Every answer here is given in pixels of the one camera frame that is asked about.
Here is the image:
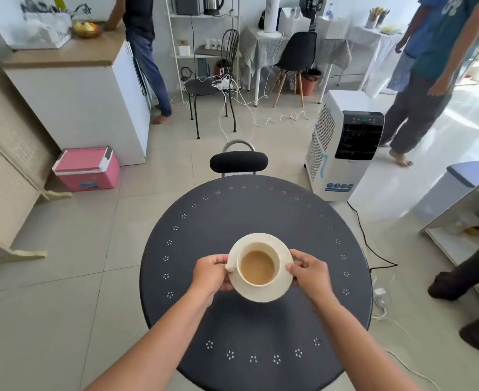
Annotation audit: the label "person's left hand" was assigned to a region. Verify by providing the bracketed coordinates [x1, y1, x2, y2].
[191, 255, 235, 298]

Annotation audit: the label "person's right hand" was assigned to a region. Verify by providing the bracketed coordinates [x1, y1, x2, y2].
[286, 249, 333, 308]

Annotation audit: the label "cream saucer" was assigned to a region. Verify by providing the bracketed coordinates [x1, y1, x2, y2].
[227, 233, 295, 304]

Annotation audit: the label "person's right forearm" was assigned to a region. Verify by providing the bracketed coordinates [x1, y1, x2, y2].
[310, 296, 421, 391]

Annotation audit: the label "person's left forearm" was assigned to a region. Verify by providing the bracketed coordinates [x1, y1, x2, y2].
[83, 290, 215, 391]

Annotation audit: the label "milky coffee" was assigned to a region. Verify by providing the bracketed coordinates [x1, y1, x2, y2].
[240, 251, 276, 284]

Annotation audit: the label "cream coffee cup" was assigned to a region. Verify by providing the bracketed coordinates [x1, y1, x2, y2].
[225, 239, 283, 288]

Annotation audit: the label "white power strip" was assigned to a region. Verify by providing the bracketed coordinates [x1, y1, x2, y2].
[210, 75, 234, 91]
[371, 286, 389, 310]

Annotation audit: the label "black padded metal chair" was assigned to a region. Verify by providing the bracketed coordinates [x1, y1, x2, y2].
[209, 139, 269, 178]

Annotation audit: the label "white air cooler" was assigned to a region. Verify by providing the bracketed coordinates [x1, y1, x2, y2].
[304, 90, 386, 202]

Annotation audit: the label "pink cooler box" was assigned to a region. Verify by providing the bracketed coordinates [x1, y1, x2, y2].
[52, 146, 121, 193]

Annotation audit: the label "white low shelf unit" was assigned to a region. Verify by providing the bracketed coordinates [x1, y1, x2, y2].
[418, 183, 479, 310]

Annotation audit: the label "red plastic bucket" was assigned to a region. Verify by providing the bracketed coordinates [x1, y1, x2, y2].
[300, 68, 322, 97]

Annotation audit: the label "white counter cabinet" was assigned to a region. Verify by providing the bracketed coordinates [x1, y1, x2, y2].
[1, 23, 153, 167]

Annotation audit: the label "table with grey cloth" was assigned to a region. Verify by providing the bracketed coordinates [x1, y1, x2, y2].
[239, 25, 352, 107]

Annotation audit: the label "black plastic chair wooden legs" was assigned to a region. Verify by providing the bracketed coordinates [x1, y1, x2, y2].
[269, 31, 318, 109]

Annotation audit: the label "white metal shelf rack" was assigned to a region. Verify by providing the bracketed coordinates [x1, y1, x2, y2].
[164, 0, 241, 96]

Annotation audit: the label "table with white cloth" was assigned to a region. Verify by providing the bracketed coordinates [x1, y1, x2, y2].
[347, 23, 404, 99]

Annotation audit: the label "white box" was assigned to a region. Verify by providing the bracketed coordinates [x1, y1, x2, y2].
[278, 7, 312, 37]

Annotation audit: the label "white tower fan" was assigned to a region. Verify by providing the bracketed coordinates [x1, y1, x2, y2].
[263, 0, 283, 38]

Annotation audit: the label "black microwave oven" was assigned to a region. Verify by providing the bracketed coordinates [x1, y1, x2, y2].
[175, 0, 202, 16]

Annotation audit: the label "black coffee machine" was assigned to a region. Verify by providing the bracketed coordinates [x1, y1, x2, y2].
[299, 0, 325, 27]

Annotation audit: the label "cup of utensils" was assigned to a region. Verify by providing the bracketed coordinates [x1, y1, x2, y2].
[364, 7, 391, 30]

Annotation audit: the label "bowl of fruit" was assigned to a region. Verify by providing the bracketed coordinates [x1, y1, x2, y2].
[71, 20, 103, 39]

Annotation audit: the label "white dish rack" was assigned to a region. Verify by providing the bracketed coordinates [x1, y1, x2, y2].
[9, 9, 73, 50]

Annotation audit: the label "black power cable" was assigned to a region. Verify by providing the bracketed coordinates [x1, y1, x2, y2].
[347, 200, 399, 270]

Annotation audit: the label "white floor cable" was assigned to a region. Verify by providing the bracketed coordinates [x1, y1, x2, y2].
[239, 89, 311, 128]

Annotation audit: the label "black wire-back metal chair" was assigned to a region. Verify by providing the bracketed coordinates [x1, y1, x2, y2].
[182, 29, 241, 140]

